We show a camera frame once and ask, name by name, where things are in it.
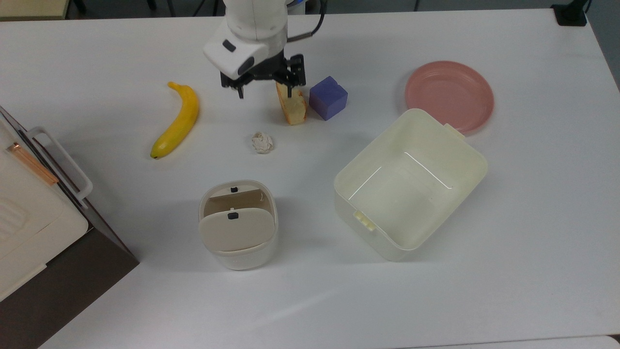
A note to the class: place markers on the white desktop trash can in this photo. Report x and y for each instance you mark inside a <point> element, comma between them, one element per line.
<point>238,224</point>

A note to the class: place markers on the bread slice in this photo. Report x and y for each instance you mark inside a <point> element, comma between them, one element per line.
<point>292,106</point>

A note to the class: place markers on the black table clamp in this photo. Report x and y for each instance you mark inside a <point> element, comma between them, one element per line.
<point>571,13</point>

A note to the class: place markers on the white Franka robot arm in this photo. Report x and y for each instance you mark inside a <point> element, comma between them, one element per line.
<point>254,17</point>

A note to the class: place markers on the cream plastic storage bin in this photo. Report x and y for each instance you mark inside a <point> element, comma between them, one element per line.
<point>410,185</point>

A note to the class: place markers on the pink plate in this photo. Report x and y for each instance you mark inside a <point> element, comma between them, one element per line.
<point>449,95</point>

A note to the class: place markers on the purple cube block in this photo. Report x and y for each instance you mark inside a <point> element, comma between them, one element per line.
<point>328,98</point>

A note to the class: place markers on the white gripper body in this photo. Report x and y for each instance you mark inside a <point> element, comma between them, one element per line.
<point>242,54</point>

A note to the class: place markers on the yellow banana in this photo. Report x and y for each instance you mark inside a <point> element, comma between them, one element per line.
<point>178,120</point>

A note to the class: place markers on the crumpled white paper ball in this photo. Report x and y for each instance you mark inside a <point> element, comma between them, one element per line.
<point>262,142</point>

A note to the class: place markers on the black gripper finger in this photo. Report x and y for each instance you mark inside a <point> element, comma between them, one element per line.
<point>294,73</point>
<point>236,83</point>

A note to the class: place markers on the white toaster oven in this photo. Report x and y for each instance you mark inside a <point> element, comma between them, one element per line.
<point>36,208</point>

